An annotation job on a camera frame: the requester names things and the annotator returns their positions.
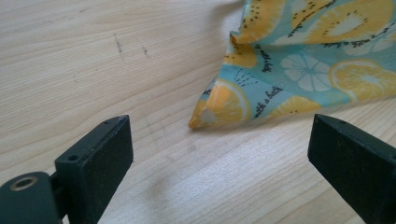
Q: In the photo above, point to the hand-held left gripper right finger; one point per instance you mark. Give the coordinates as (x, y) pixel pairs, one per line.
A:
(358, 168)

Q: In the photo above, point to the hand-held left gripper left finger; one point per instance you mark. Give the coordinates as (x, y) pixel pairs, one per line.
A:
(93, 174)

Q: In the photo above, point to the lemon print blue cloth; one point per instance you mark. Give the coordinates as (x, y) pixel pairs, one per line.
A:
(299, 68)

